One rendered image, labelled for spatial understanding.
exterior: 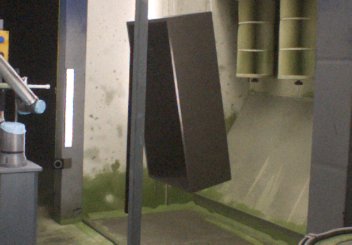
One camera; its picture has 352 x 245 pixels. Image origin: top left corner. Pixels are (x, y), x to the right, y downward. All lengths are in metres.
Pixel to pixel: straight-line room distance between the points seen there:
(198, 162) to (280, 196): 0.89
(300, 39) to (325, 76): 2.36
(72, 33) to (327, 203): 2.89
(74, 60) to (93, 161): 0.85
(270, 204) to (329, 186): 2.36
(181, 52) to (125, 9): 1.18
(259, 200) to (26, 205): 1.88
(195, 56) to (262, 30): 1.30
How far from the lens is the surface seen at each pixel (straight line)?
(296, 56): 4.38
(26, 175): 3.58
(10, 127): 3.58
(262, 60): 4.82
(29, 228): 3.67
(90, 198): 4.65
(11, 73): 3.61
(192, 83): 3.65
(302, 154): 4.45
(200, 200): 5.04
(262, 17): 4.83
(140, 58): 2.51
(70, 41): 4.44
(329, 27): 2.05
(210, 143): 3.78
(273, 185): 4.47
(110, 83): 4.58
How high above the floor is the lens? 1.29
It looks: 3 degrees down
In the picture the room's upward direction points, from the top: 2 degrees clockwise
